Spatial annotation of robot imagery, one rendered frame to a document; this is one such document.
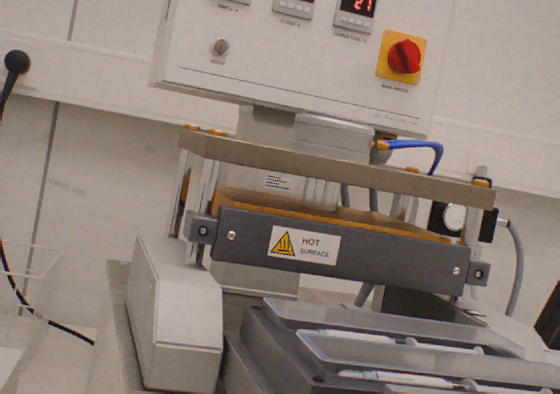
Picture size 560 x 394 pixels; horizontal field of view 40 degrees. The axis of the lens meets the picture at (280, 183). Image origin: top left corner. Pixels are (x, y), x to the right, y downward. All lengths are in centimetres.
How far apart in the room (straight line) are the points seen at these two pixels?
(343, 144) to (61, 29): 73
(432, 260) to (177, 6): 38
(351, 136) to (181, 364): 28
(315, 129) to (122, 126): 65
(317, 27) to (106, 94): 49
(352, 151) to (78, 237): 72
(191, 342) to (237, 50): 40
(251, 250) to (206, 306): 8
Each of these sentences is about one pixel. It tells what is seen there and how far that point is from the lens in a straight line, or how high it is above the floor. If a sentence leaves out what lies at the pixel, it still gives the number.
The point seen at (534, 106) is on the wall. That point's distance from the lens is 144.
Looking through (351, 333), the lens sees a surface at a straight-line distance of 52.
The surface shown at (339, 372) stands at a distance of 43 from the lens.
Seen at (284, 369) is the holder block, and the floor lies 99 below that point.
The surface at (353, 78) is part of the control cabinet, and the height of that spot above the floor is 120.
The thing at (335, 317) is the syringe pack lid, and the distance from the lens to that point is 53.
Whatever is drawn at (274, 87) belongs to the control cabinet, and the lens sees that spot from 86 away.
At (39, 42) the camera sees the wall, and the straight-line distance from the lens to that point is 129.
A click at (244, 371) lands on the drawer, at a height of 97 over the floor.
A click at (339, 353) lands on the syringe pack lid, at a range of 44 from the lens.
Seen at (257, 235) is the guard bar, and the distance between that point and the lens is 63.
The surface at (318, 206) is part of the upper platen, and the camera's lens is 73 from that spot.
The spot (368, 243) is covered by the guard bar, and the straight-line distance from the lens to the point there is 66.
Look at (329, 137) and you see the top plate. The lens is 71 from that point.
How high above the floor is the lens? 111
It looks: 3 degrees down
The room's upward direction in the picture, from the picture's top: 11 degrees clockwise
